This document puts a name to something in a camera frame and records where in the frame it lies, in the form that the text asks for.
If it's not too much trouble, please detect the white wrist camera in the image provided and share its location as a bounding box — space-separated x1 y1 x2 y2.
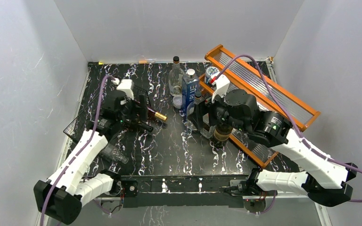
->
112 78 134 100
210 73 230 104

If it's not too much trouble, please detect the orange framed glass shelf rack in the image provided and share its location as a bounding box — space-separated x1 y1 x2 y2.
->
199 44 321 169

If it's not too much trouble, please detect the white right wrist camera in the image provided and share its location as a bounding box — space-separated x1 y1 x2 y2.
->
210 73 230 104

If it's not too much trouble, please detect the tall clear bottle black cap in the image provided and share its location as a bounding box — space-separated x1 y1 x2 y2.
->
168 56 185 96

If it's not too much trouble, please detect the clear jar of paper clips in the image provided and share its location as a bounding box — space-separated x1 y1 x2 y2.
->
173 95 182 110

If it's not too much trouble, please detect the black aluminium base frame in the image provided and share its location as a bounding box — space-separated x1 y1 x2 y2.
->
40 173 329 216

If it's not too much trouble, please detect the green bottle with black capsule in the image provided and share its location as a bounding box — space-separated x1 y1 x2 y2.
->
123 121 154 132

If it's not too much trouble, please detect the dark green wine bottle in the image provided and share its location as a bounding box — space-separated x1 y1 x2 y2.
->
213 123 233 148

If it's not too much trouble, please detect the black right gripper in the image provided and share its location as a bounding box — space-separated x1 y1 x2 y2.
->
187 87 248 134

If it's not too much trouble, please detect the clear bottle with orange label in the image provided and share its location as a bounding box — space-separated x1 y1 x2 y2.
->
200 123 215 139

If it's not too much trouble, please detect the brown bottle with gold cap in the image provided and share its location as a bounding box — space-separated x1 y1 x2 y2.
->
147 107 167 122

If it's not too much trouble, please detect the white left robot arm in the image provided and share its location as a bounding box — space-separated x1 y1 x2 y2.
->
33 91 153 225

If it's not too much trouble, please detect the clear round glass bottle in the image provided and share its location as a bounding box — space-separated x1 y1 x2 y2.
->
186 91 204 131

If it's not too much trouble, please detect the blue white round tin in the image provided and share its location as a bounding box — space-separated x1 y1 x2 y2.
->
205 66 220 85

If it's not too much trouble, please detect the black wire wine rack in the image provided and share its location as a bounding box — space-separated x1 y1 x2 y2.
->
63 81 152 147

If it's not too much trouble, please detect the blue square glass bottle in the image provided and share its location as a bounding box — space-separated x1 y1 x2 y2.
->
181 69 199 113

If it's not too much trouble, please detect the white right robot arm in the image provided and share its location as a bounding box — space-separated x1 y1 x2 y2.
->
186 89 356 207

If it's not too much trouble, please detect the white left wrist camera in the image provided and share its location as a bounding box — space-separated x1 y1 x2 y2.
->
112 78 134 100

